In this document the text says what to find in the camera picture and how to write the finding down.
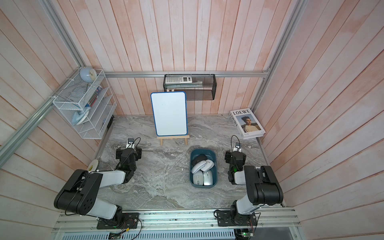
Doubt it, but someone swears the white tape roll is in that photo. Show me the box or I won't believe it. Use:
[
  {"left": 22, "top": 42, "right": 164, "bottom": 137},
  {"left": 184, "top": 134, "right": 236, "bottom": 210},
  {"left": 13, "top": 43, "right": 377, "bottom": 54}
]
[{"left": 87, "top": 159, "right": 99, "bottom": 172}]

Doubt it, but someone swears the aluminium front rail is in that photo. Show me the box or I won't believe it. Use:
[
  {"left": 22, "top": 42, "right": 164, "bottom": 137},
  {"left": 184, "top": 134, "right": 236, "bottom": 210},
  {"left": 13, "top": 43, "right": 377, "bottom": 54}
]
[{"left": 50, "top": 206, "right": 306, "bottom": 240}]

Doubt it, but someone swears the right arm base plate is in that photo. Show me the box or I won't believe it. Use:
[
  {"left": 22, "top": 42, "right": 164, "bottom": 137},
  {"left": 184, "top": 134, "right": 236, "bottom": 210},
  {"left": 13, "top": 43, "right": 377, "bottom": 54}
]
[{"left": 214, "top": 210, "right": 258, "bottom": 227}]

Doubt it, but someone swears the white calculator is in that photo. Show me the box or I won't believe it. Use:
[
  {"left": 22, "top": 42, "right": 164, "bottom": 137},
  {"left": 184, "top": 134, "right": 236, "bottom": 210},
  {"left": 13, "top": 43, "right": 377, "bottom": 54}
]
[{"left": 165, "top": 75, "right": 193, "bottom": 85}]

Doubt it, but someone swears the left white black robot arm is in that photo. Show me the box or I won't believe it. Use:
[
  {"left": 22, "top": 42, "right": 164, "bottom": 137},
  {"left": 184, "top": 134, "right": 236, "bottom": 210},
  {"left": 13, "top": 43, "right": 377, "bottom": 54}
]
[{"left": 54, "top": 145, "right": 142, "bottom": 221}]

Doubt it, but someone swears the blue-framed whiteboard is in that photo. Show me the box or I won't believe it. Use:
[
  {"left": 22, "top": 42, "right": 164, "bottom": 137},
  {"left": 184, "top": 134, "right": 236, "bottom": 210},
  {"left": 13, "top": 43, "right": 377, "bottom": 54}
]
[{"left": 151, "top": 92, "right": 188, "bottom": 137}]

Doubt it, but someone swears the white mouse with logo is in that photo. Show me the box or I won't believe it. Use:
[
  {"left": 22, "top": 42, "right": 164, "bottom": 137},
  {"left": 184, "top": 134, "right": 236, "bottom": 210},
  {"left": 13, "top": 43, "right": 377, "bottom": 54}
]
[{"left": 191, "top": 161, "right": 207, "bottom": 174}]

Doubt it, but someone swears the silver computer mouse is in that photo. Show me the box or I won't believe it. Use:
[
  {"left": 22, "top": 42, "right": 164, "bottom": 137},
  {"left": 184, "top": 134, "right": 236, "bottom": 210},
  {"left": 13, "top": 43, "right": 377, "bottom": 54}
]
[{"left": 203, "top": 170, "right": 214, "bottom": 186}]

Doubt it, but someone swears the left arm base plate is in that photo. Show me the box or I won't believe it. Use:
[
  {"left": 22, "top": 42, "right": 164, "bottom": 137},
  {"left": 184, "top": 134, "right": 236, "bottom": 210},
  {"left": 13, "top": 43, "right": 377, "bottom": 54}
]
[{"left": 97, "top": 213, "right": 140, "bottom": 230}]

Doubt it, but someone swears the black computer mouse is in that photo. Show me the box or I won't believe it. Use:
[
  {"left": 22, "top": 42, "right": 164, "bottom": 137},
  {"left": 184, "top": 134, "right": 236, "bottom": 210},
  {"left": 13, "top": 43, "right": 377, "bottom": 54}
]
[{"left": 191, "top": 154, "right": 208, "bottom": 167}]

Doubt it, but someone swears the teal storage box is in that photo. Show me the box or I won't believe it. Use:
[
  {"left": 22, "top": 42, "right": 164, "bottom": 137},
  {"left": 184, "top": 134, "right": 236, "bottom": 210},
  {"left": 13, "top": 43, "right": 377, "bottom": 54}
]
[{"left": 189, "top": 149, "right": 218, "bottom": 189}]

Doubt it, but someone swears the white wire shelf rack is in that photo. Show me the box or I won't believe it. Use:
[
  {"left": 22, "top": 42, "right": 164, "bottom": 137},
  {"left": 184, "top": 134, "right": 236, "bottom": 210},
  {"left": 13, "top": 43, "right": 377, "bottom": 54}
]
[{"left": 53, "top": 69, "right": 117, "bottom": 140}]

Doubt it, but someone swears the small wooden easel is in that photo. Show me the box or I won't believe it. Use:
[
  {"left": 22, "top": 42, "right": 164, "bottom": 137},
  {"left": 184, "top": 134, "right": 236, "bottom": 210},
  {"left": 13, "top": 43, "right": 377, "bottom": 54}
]
[{"left": 157, "top": 135, "right": 190, "bottom": 146}]

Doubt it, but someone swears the black mesh wall basket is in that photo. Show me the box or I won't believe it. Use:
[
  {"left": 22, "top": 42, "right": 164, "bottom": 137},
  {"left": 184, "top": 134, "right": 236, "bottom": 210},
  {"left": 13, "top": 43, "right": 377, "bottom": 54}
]
[{"left": 163, "top": 74, "right": 217, "bottom": 101}]

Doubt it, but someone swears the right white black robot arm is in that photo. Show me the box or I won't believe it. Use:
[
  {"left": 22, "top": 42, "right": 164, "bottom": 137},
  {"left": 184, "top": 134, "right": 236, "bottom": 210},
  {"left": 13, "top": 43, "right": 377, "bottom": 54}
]
[{"left": 225, "top": 151, "right": 284, "bottom": 218}]

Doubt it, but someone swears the grey-white computer mouse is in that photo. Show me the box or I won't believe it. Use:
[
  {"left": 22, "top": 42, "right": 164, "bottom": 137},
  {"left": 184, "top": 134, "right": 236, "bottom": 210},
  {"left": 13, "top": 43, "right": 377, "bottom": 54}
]
[{"left": 193, "top": 170, "right": 204, "bottom": 186}]

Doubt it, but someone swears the Loewe book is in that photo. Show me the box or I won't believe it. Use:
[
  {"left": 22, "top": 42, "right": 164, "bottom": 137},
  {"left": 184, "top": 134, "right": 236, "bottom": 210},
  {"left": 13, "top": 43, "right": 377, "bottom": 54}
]
[{"left": 230, "top": 108, "right": 266, "bottom": 140}]

